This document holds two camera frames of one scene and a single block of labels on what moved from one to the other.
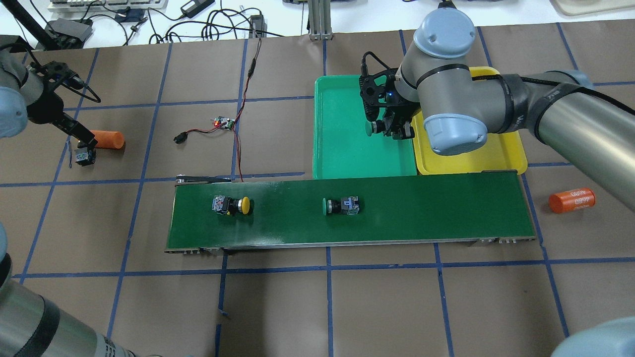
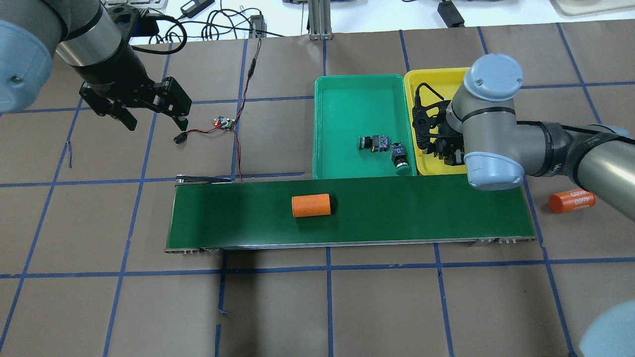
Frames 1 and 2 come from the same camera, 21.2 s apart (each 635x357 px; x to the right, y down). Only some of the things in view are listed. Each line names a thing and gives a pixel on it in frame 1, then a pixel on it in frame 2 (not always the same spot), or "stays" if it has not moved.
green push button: x=374 y=127 -> x=376 y=143
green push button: x=349 y=206 -> x=399 y=158
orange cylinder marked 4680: x=573 y=200 stays
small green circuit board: x=220 y=120 stays
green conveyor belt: x=222 y=213 stays
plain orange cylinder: x=108 y=139 -> x=311 y=205
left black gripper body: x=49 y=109 -> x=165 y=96
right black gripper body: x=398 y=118 -> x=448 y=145
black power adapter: x=190 y=9 stays
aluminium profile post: x=320 y=20 stays
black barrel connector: x=180 y=137 stays
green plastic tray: x=341 y=148 stays
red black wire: x=233 y=123 stays
